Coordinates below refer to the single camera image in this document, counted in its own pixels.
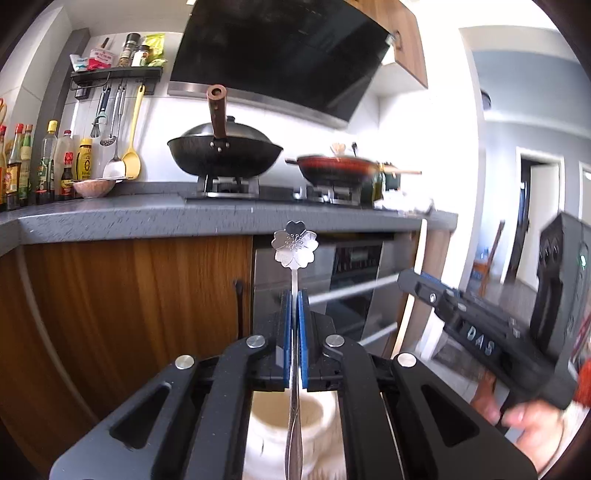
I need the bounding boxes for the silver flower-shaped spoon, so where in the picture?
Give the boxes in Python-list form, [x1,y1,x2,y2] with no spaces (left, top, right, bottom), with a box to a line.
[271,221,318,479]

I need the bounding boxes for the person's right hand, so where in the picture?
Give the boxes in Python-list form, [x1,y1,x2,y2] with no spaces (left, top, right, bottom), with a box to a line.
[470,359,591,475]

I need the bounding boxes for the wooden chair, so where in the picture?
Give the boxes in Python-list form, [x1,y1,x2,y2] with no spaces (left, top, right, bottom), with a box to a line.
[472,221,505,298]

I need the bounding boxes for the stainless steel oven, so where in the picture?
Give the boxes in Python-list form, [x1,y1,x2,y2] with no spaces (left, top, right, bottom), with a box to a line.
[253,232,418,357]

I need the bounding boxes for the white ceramic utensil holder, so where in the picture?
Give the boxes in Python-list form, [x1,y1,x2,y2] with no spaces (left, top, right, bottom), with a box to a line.
[241,389,348,480]

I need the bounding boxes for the red brown pan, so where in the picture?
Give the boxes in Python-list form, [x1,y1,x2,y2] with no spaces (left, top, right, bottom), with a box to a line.
[284,147,422,189]

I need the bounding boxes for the wooden cabinet doors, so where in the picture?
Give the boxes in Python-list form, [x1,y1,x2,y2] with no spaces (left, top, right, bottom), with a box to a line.
[1,236,252,474]

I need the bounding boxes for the gas stove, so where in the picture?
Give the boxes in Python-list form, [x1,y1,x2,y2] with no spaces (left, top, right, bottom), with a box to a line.
[182,176,373,207]

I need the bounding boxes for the black range hood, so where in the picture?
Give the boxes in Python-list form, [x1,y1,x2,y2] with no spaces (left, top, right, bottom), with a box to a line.
[168,1,392,128]

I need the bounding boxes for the pink bowl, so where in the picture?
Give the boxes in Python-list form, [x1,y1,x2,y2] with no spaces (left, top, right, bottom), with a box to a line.
[73,179,116,199]

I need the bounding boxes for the grey speckled countertop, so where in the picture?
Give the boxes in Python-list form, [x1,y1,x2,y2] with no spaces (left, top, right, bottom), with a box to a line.
[1,194,458,255]

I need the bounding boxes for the dark soy sauce bottle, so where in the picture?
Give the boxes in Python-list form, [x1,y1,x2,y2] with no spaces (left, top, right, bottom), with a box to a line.
[58,130,74,201]

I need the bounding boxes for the oil bottle yellow cap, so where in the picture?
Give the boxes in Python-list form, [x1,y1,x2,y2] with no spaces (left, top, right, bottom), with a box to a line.
[35,120,58,205]

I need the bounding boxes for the yellow sauce bottle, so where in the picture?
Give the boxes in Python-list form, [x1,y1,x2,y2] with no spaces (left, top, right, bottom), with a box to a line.
[76,138,93,181]

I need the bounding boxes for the black cabinet handle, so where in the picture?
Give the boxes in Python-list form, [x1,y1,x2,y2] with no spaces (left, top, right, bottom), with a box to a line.
[233,279,245,339]

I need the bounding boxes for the black wok wooden handle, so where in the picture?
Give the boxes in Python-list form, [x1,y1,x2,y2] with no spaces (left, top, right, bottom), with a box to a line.
[167,84,283,179]

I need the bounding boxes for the black wall shelf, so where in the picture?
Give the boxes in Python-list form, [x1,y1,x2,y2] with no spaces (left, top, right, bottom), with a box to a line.
[69,67,163,95]

